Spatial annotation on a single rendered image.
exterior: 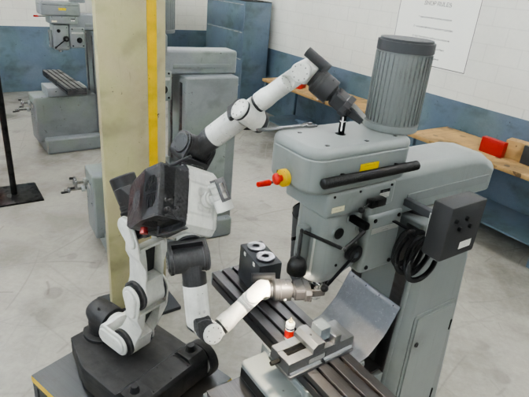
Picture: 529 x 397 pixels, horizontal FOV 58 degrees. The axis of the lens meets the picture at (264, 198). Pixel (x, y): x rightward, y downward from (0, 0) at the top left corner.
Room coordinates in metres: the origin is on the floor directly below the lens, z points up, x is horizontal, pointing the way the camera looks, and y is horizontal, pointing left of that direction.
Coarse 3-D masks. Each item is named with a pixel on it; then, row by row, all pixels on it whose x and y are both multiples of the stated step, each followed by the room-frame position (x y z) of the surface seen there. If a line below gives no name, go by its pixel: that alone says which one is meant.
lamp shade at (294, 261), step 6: (294, 258) 1.43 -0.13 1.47; (300, 258) 1.43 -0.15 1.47; (288, 264) 1.43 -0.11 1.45; (294, 264) 1.41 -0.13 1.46; (300, 264) 1.41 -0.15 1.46; (306, 264) 1.44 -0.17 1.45; (288, 270) 1.42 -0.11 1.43; (294, 270) 1.41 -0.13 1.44; (300, 270) 1.41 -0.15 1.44; (294, 276) 1.41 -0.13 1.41; (300, 276) 1.41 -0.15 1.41
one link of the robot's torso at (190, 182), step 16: (144, 176) 1.59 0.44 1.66; (160, 176) 1.52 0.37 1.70; (176, 176) 1.57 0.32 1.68; (192, 176) 1.62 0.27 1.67; (208, 176) 1.67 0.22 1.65; (144, 192) 1.54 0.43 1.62; (160, 192) 1.48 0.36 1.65; (176, 192) 1.53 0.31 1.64; (192, 192) 1.58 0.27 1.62; (128, 208) 1.65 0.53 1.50; (144, 208) 1.49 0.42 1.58; (160, 208) 1.45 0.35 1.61; (176, 208) 1.48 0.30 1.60; (192, 208) 1.54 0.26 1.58; (208, 208) 1.59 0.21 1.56; (128, 224) 1.59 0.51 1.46; (144, 224) 1.51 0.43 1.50; (160, 224) 1.52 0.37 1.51; (176, 224) 1.51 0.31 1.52; (192, 224) 1.50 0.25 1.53; (208, 224) 1.55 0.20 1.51
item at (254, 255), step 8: (240, 248) 2.05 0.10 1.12; (248, 248) 2.01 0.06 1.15; (256, 248) 2.00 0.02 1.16; (264, 248) 2.02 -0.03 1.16; (240, 256) 2.04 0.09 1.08; (248, 256) 1.97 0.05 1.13; (256, 256) 1.94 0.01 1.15; (264, 256) 1.96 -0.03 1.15; (272, 256) 1.94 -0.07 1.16; (240, 264) 2.04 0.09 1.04; (248, 264) 1.96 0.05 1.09; (256, 264) 1.89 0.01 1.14; (264, 264) 1.89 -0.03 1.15; (272, 264) 1.90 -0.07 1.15; (280, 264) 1.91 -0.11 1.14; (240, 272) 2.03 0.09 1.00; (248, 272) 1.96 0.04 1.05; (256, 272) 1.89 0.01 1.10; (264, 272) 1.87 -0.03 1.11; (272, 272) 1.90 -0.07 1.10; (280, 272) 1.92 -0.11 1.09; (248, 280) 1.95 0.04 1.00
